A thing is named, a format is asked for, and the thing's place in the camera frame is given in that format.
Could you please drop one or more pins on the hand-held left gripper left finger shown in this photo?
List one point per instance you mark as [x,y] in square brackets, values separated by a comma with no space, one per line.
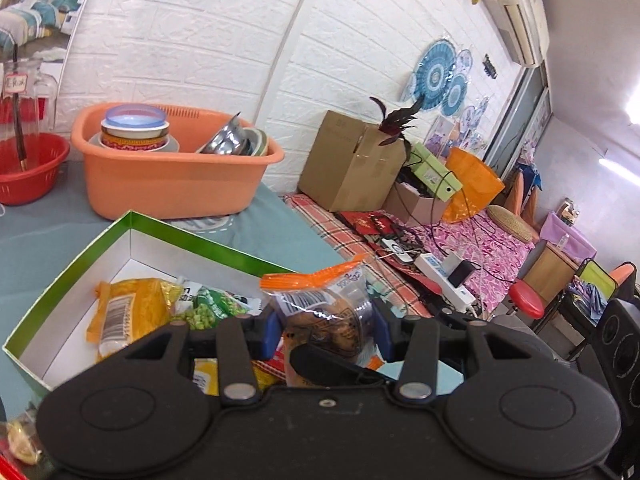
[270,331]

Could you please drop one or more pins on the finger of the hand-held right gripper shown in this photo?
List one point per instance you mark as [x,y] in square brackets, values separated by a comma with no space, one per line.
[325,366]

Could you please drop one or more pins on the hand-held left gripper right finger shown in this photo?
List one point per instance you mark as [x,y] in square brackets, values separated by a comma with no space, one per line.
[382,328]

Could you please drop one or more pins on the red snack packet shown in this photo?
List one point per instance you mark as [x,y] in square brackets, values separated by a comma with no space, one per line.
[271,371]

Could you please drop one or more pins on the orange topped clear snack packet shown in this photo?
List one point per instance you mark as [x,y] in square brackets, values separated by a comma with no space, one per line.
[325,305]

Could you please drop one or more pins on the green pea snack packet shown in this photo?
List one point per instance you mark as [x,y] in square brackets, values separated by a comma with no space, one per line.
[210,310]

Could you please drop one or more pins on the small yellow snack packet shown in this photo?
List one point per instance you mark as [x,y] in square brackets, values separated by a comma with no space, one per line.
[205,380]

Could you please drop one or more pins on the yellow orange snack packet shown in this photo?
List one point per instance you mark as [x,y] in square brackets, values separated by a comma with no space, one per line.
[127,312]

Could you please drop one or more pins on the green white cardboard box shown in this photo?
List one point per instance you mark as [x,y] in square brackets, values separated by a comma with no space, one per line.
[150,245]

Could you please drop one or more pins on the lime green bag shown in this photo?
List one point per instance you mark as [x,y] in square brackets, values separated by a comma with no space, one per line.
[597,282]

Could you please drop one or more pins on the white power strip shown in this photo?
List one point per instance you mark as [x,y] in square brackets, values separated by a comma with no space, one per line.
[440,275]

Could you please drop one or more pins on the black white device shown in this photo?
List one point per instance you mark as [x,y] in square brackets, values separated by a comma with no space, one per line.
[397,250]

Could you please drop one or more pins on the plaid blanket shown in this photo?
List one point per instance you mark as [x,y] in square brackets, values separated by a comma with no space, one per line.
[345,255]

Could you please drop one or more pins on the black charger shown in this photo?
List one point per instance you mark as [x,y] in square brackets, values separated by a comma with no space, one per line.
[461,274]

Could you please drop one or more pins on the wooden cabinet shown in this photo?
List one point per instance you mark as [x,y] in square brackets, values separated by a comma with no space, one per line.
[547,270]

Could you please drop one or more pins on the red round stool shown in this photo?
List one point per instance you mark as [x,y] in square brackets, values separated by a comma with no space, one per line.
[526,297]

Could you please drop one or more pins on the red gold gift bag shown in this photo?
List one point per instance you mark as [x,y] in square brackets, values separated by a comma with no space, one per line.
[372,222]

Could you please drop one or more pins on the pink floral blanket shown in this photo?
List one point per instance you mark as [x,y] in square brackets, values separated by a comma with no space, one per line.
[480,255]

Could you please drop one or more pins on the small cardboard box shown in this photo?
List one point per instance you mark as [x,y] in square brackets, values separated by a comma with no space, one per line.
[415,207]

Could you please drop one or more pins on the round woven cushion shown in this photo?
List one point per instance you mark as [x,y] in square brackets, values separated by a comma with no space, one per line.
[515,222]

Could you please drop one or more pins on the light green flat box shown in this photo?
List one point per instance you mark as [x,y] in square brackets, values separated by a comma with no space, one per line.
[435,170]

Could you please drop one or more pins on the large cardboard box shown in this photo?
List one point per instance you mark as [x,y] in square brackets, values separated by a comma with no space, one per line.
[345,165]

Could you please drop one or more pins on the orange plastic bag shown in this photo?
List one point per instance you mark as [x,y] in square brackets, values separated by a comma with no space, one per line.
[475,180]

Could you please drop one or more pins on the orange plastic basin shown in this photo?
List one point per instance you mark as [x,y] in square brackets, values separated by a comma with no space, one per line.
[165,185]

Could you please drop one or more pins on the pale ceramic bowl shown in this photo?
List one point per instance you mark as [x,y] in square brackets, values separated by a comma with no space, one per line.
[257,142]

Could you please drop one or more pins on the steel bowl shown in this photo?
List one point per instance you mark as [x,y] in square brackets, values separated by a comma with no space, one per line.
[225,140]

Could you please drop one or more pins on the dark red plant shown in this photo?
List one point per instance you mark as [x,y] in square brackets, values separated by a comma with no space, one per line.
[395,122]

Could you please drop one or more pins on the glass door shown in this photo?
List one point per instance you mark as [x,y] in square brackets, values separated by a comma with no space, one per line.
[520,120]

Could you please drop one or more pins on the small blue paper fan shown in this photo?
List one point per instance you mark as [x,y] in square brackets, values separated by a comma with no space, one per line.
[454,92]

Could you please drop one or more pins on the blue lidded bowl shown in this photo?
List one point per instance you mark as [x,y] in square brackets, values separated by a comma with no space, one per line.
[132,125]

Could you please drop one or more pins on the large blue paper fan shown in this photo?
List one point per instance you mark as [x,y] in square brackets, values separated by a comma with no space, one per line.
[432,72]

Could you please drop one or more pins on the gold wrapped candy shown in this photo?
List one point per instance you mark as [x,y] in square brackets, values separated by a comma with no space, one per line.
[21,440]

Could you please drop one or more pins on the red plastic basket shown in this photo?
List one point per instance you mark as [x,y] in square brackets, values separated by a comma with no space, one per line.
[35,175]

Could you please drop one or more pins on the dark wooden ladle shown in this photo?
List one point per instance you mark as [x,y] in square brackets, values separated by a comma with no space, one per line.
[20,125]

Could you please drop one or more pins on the glass jar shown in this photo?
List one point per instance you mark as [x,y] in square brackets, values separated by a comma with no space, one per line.
[37,95]

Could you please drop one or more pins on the white air conditioner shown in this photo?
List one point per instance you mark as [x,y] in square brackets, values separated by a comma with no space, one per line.
[520,15]

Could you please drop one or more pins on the wall photo collage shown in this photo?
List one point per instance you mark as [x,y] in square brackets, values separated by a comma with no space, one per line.
[457,132]

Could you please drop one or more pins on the black wall sticker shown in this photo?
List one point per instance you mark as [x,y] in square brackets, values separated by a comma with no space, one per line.
[490,66]

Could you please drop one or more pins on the vertical white wall pipe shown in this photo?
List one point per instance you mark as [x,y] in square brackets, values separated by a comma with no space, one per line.
[295,35]

